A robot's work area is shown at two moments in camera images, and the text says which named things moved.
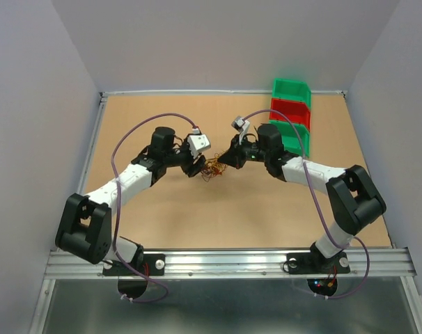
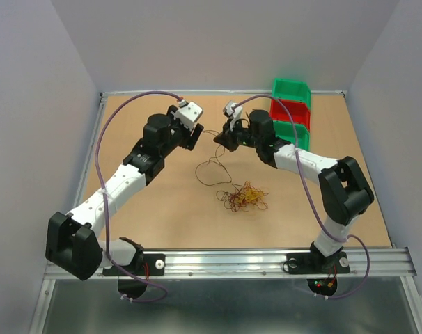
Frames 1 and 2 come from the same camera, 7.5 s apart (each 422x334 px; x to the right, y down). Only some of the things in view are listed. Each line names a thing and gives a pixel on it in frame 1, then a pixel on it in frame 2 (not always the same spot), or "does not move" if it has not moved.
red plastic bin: (297, 111) does not move
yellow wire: (214, 163) to (251, 195)
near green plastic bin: (291, 139) does not move
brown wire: (205, 173) to (209, 161)
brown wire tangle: (214, 170) to (231, 201)
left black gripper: (190, 169) to (187, 132)
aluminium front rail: (237, 264) does not move
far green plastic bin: (292, 90) does not move
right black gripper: (232, 156) to (226, 138)
